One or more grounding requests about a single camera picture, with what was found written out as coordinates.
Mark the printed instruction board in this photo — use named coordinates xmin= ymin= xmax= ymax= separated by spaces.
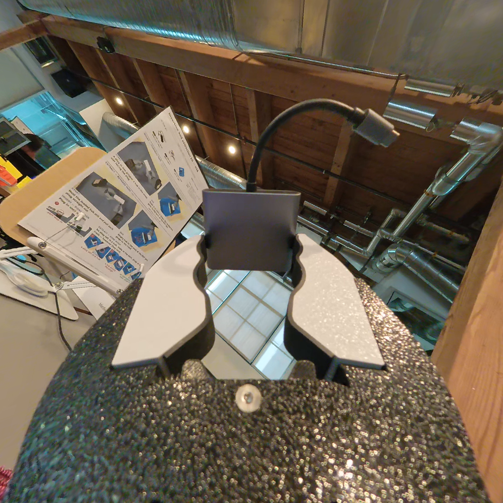
xmin=0 ymin=105 xmax=211 ymax=294

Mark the large metal ceiling duct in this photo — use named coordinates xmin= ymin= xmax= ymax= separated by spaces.
xmin=18 ymin=0 xmax=503 ymax=97

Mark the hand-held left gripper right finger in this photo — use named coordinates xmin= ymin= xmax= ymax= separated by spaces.
xmin=284 ymin=234 xmax=385 ymax=371

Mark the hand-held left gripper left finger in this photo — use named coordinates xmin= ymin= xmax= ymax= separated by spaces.
xmin=112 ymin=234 xmax=217 ymax=374

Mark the round spiral duct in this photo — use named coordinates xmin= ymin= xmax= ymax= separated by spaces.
xmin=373 ymin=242 xmax=468 ymax=305

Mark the yellow plastic bin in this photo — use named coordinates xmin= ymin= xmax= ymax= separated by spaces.
xmin=0 ymin=155 xmax=33 ymax=190

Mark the thin black cable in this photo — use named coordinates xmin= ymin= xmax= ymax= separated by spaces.
xmin=53 ymin=291 xmax=74 ymax=351

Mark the silver ceiling pipe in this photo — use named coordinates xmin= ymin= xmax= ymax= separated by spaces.
xmin=338 ymin=98 xmax=503 ymax=256

